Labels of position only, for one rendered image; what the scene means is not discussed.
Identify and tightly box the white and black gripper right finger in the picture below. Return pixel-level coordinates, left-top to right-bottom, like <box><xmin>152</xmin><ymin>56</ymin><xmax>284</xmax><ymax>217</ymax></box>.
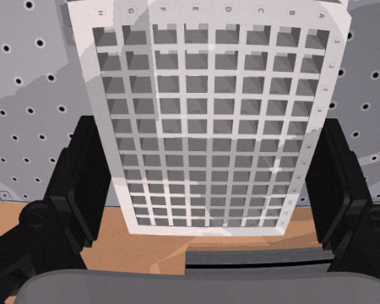
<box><xmin>305</xmin><ymin>118</ymin><xmax>380</xmax><ymax>279</ymax></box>

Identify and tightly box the white well plate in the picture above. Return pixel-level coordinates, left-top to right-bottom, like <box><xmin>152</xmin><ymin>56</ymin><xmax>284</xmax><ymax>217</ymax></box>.
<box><xmin>68</xmin><ymin>0</ymin><xmax>351</xmax><ymax>236</ymax></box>

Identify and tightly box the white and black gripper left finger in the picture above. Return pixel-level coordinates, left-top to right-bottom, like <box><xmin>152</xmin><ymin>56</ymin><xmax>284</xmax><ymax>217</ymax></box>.
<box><xmin>0</xmin><ymin>116</ymin><xmax>111</xmax><ymax>304</ymax></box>

